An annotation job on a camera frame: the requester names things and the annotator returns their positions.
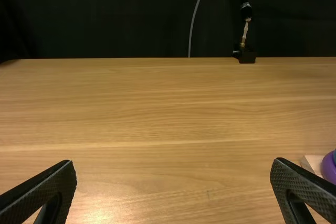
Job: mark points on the black clamp stand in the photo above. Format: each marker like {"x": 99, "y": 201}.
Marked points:
{"x": 246, "y": 56}

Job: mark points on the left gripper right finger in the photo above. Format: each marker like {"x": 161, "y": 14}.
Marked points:
{"x": 302, "y": 190}

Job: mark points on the wooden peg base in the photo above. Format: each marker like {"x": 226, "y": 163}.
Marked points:
{"x": 311, "y": 163}

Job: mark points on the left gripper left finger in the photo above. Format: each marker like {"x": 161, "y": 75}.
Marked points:
{"x": 39, "y": 195}

